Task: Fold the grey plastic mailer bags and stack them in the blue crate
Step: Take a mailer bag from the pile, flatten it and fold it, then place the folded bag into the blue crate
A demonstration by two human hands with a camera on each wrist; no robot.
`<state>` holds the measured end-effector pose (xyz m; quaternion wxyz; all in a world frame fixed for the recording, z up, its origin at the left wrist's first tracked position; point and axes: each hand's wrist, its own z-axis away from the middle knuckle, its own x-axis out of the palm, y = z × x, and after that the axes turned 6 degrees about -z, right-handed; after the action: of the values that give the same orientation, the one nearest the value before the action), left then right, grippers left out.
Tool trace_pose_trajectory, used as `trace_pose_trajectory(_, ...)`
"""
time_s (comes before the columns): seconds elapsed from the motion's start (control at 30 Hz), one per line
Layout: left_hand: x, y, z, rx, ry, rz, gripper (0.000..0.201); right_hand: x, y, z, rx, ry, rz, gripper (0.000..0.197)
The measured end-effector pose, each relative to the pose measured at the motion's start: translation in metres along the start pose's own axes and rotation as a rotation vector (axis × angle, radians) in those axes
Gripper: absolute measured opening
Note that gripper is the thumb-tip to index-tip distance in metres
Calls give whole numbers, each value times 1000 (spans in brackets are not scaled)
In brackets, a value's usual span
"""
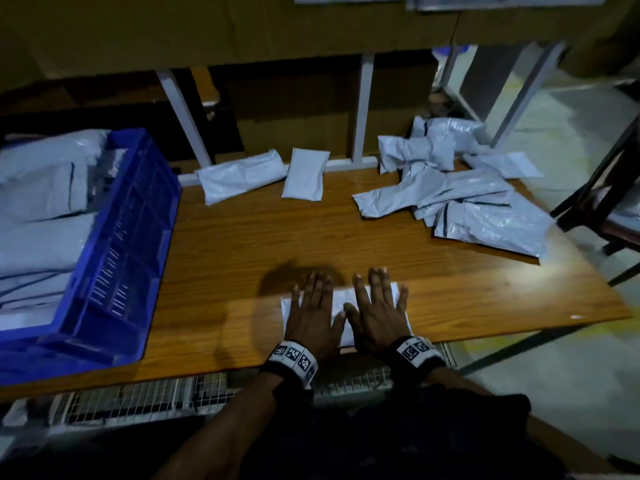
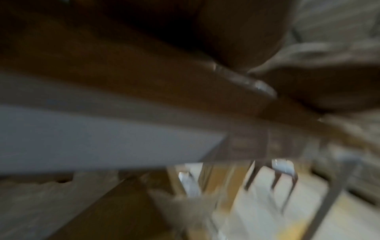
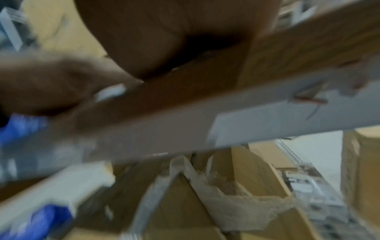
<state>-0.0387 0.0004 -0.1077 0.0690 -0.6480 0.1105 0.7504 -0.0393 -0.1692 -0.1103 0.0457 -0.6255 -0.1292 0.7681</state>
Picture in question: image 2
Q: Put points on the clear plastic wrap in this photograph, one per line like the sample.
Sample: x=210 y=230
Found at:
x=178 y=206

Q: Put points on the person's right hand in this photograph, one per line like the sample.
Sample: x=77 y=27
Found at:
x=326 y=79

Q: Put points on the small cardboard box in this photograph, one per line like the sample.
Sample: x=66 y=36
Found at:
x=225 y=183

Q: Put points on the brown wooden chair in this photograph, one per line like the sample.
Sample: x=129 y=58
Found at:
x=278 y=173

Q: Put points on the wooden table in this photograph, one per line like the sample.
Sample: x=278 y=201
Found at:
x=89 y=93

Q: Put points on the large open cardboard box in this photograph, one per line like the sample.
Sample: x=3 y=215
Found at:
x=119 y=215

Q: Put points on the person's left hand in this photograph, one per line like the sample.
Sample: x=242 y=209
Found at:
x=243 y=28

